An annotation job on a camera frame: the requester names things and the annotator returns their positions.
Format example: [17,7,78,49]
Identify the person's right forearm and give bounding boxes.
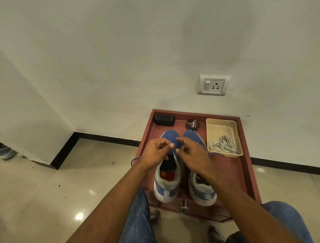
[209,172,303,243]

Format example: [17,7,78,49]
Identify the reddish brown wooden cabinet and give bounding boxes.
[133,109,262,223]

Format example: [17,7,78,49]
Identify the metal drawer handle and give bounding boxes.
[179,199,190,214]

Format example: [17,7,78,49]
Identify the blue shoelace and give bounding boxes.
[131,143,225,167]

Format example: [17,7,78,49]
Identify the black rectangular case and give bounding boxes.
[153,114,176,127]

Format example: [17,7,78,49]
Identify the person's leg in jeans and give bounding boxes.
[118,188,158,243]
[226,201,314,243]

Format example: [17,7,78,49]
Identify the blue and grey sneaker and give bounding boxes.
[182,130,218,207]
[153,129,182,203]

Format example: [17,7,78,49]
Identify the person's left hand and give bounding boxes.
[137,137,175,171]

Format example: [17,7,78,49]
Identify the person's left forearm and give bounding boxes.
[65,160,153,243]

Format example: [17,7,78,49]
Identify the person's left leg in jeans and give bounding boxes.
[118,188,158,243]

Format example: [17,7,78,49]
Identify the person's left foot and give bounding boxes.
[150,209,161,224]

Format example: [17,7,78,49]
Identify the beige plastic tray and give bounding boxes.
[205,118,244,159]

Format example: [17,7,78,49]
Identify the bundle of white shoelaces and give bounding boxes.
[208,136,240,155]

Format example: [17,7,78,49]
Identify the person's right hand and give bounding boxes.
[175,136,216,182]

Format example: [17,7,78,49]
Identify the round black shoe polish tin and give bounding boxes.
[185,119,200,132]

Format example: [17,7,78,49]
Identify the white wall socket with switch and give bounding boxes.
[197,74,231,96]

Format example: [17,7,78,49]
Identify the person's right leg in jeans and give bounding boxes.
[226,201,314,243]

